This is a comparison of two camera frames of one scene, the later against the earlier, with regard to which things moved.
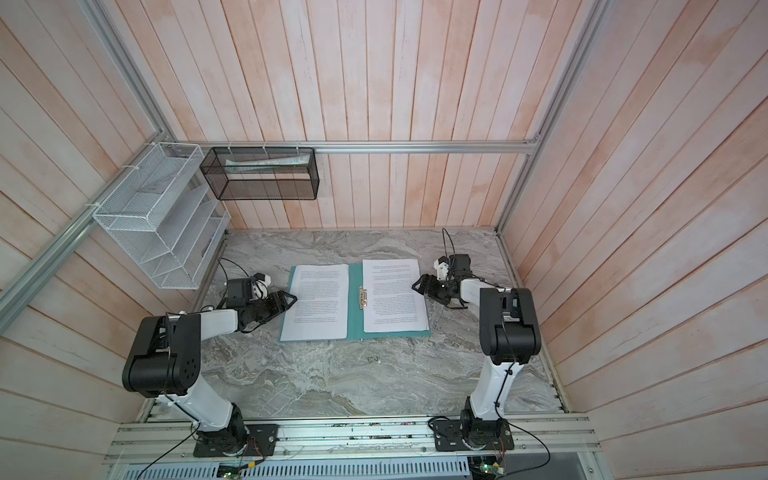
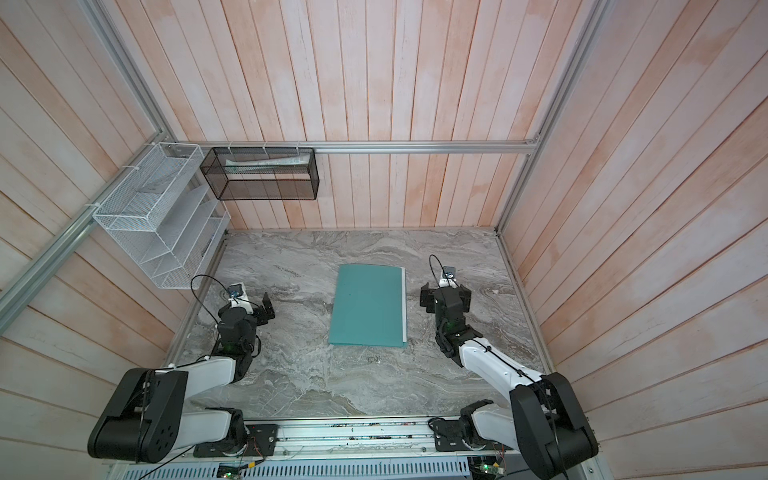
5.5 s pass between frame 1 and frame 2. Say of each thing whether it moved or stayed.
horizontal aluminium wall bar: stayed
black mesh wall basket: stayed
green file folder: moved
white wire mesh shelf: stayed
